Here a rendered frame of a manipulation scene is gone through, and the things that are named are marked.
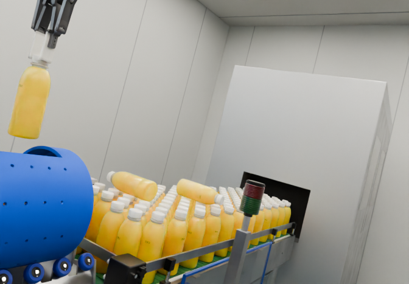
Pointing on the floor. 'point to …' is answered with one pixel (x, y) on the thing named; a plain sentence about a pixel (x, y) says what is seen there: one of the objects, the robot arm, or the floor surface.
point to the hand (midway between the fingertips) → (42, 47)
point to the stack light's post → (237, 257)
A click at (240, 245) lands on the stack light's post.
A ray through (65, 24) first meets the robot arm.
